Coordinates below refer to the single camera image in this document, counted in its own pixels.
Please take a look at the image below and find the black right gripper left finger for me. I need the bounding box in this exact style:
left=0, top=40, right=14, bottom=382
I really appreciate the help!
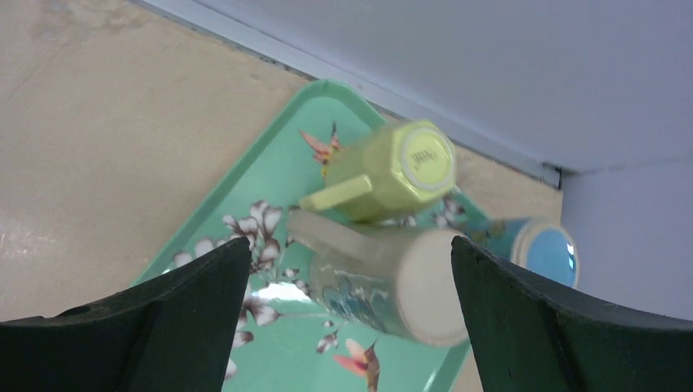
left=1, top=238, right=252, bottom=391

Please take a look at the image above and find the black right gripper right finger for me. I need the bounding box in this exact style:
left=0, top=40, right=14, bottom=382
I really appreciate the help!
left=451, top=236, right=692, bottom=391

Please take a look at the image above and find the beige dragon print mug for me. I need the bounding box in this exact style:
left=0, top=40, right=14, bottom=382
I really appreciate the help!
left=287, top=210, right=468, bottom=347

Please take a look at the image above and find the blue mug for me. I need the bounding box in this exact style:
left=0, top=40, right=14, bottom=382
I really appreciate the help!
left=462, top=218, right=579, bottom=288

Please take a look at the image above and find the lime green mug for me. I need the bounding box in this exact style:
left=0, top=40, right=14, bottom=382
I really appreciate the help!
left=299, top=120, right=457, bottom=223

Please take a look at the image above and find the green floral tray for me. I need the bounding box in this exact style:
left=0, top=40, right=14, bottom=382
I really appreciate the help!
left=141, top=79, right=471, bottom=391

